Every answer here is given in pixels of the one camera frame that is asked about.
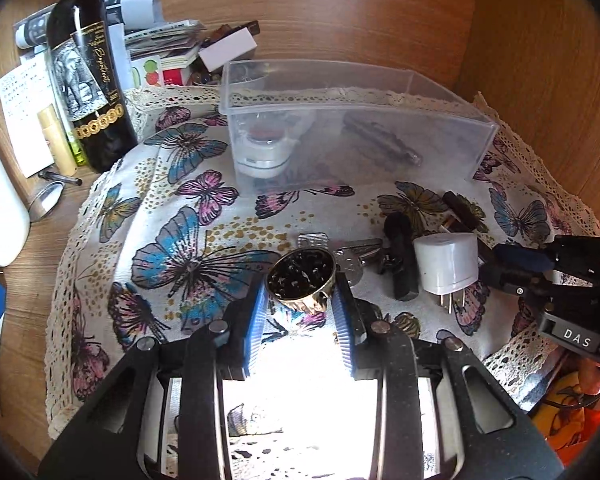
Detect butterfly print lace cloth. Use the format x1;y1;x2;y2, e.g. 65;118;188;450
43;84;600;441

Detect white bottle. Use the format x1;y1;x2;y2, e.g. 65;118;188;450
0;119;32;269

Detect silver keys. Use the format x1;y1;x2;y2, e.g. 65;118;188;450
332;238;384;286

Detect small white box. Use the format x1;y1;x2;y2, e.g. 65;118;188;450
198;28;258;73

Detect small round mirror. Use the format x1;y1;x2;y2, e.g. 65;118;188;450
28;181;65;223

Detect cream lip balm tube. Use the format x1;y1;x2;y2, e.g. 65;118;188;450
38;104;78;177

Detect stack of papers and booklets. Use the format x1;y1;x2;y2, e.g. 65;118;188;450
15;0;204;90

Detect dark wine bottle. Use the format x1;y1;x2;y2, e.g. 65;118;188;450
46;0;137;174

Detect white power plug adapter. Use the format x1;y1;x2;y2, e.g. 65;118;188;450
414;233;479;313

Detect clear plastic storage box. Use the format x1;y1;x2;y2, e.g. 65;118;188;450
219;60;498;196

